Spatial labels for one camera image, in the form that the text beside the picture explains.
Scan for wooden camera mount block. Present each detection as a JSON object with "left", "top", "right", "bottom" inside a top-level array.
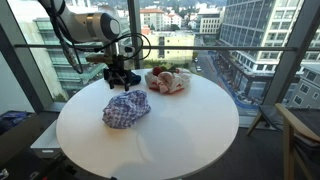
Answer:
[{"left": 85, "top": 52, "right": 115, "bottom": 65}]

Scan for white cloth with red print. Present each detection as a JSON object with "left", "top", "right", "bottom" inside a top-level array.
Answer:
[{"left": 144, "top": 69, "right": 192, "bottom": 95}]

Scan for white plastic storage bin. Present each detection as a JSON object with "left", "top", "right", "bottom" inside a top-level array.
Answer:
[{"left": 29, "top": 119, "right": 63, "bottom": 160}]

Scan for blue fabric in box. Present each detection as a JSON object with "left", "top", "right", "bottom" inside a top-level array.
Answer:
[{"left": 0, "top": 111, "right": 31, "bottom": 134}]

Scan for purple checkered floral shirt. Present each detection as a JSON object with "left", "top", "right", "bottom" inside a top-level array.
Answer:
[{"left": 101, "top": 89, "right": 152, "bottom": 130}]

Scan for brown cardboard box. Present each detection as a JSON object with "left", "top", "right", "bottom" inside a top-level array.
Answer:
[{"left": 0, "top": 111, "right": 42, "bottom": 168}]

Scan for black cable with grey connector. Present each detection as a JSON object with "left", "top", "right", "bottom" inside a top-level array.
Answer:
[{"left": 39, "top": 0, "right": 84, "bottom": 75}]

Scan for black chair cushion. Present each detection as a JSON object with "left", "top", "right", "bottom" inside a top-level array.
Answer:
[{"left": 288, "top": 107, "right": 320, "bottom": 154}]

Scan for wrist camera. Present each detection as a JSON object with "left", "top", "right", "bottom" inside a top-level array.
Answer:
[{"left": 117, "top": 45, "right": 136, "bottom": 57}]

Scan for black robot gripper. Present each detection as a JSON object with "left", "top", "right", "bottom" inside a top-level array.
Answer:
[{"left": 102, "top": 64, "right": 133, "bottom": 92}]

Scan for red toy strawberry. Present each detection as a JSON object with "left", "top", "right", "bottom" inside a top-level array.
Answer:
[{"left": 152, "top": 66, "right": 163, "bottom": 77}]

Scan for wooden chair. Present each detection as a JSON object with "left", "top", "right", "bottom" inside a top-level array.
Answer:
[{"left": 246, "top": 102, "right": 320, "bottom": 180}]

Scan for green toy leaves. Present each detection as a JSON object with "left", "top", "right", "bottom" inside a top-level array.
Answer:
[{"left": 161, "top": 65, "right": 178, "bottom": 74}]

